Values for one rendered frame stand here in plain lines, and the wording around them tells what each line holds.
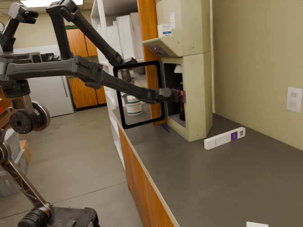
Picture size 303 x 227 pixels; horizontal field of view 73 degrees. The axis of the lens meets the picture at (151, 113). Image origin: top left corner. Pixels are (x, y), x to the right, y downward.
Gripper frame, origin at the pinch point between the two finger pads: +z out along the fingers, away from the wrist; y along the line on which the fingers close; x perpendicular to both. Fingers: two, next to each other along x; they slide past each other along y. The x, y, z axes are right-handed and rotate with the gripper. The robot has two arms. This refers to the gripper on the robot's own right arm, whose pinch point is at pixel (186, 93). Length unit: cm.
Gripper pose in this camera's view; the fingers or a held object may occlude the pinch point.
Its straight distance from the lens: 128.2
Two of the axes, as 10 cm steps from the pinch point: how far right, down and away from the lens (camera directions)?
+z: 9.4, -1.5, 3.2
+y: -3.4, -2.2, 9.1
